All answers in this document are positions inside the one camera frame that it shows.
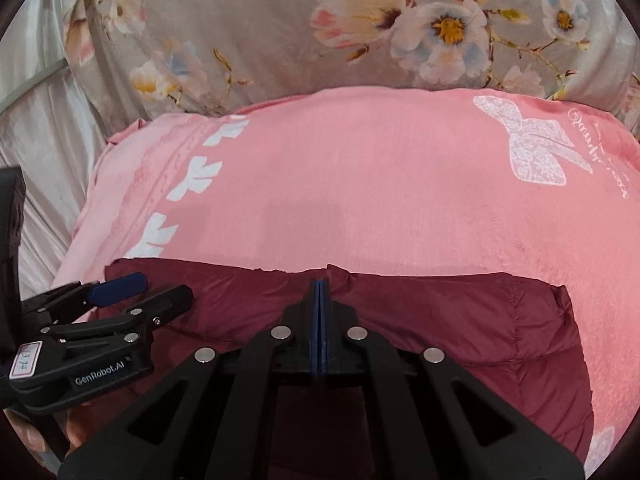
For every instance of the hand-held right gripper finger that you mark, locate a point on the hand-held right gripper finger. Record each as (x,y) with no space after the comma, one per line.
(323,320)
(315,320)

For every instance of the grey floral bed sheet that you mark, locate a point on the grey floral bed sheet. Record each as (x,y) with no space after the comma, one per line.
(250,35)

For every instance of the maroon puffer jacket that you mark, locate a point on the maroon puffer jacket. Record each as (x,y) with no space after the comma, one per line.
(450,320)

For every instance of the person's left hand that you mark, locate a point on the person's left hand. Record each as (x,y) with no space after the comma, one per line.
(77,430)

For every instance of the grey metal bar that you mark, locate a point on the grey metal bar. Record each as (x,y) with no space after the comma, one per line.
(40,78)

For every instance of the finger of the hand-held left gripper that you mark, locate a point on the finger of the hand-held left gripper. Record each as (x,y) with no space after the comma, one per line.
(120,286)
(165,302)

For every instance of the silver white curtain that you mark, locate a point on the silver white curtain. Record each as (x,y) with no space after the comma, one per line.
(50,125)

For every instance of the pink printed blanket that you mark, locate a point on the pink printed blanket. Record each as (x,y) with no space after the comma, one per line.
(350,185)

